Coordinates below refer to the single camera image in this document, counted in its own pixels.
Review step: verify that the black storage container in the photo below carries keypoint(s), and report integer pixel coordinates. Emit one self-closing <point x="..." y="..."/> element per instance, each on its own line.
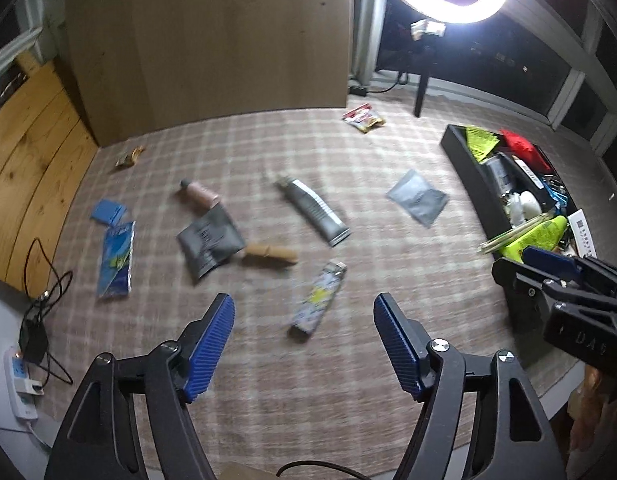
<point x="473" y="185"/>

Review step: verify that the yellow green mesh item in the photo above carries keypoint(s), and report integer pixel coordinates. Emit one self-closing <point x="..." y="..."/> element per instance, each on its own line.
<point x="481" y="142"/>

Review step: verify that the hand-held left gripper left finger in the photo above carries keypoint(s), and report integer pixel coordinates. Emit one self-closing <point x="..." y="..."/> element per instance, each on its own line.
<point x="208" y="355"/>

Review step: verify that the red cloth pouch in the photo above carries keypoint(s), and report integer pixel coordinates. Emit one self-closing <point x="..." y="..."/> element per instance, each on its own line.
<point x="523" y="147"/>

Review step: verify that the black foil packet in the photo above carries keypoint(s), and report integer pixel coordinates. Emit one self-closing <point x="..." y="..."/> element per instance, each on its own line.
<point x="208" y="240"/>

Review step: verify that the white device on light stand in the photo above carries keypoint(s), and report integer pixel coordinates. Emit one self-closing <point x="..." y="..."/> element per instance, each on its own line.
<point x="426" y="29"/>

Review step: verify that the white crumpled bag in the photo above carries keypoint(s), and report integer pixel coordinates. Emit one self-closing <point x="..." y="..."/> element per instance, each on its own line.
<point x="530" y="201"/>

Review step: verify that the white power strip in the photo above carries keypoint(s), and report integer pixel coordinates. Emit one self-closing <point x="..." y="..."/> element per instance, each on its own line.
<point x="21" y="385"/>

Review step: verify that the grey foil pouch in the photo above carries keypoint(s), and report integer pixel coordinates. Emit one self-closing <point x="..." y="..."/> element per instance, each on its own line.
<point x="418" y="197"/>

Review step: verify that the red snack packet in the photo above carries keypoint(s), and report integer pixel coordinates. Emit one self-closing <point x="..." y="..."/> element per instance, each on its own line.
<point x="363" y="117"/>

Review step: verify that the pink bottle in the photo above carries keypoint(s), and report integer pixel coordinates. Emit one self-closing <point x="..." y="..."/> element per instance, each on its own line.
<point x="201" y="192"/>

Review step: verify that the blue flat packet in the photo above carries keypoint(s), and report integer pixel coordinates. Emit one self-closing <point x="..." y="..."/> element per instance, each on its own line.
<point x="116" y="260"/>

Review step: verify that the chopsticks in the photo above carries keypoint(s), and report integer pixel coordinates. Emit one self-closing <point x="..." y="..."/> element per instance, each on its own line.
<point x="503" y="240"/>

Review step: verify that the patterned long packet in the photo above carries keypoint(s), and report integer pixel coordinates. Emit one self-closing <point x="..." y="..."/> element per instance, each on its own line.
<point x="318" y="300"/>

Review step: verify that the brown wooden roll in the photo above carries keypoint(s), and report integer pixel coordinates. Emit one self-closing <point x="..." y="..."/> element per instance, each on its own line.
<point x="268" y="255"/>

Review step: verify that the large brown board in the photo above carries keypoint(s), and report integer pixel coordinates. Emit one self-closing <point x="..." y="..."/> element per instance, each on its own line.
<point x="208" y="45"/>

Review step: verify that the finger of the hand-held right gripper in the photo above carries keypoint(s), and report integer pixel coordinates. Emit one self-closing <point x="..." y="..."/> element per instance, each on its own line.
<point x="525" y="295"/>
<point x="548" y="260"/>

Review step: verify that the yellow green packet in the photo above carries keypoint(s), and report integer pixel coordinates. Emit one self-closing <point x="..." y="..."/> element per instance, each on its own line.
<point x="538" y="235"/>

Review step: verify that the brown candy wrapper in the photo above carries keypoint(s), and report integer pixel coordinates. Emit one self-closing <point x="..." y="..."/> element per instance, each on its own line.
<point x="131" y="156"/>

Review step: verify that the light blue plastic clip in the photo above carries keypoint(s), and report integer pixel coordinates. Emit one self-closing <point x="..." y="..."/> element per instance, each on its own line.
<point x="553" y="192"/>

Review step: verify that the black power strip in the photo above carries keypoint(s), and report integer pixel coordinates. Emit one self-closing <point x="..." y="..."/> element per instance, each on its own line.
<point x="359" y="91"/>

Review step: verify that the grey box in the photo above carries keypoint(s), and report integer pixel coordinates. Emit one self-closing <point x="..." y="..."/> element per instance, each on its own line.
<point x="499" y="172"/>

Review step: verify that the grey tube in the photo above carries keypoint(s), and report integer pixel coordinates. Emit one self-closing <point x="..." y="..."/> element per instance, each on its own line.
<point x="313" y="208"/>

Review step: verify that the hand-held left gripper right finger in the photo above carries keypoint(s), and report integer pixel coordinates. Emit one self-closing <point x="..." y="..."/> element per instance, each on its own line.
<point x="398" y="350"/>

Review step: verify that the small blue card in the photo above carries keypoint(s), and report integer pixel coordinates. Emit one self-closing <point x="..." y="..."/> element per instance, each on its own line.
<point x="108" y="211"/>

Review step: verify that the black light stand pole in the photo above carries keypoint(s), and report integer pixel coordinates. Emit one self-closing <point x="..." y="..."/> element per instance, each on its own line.
<point x="421" y="95"/>

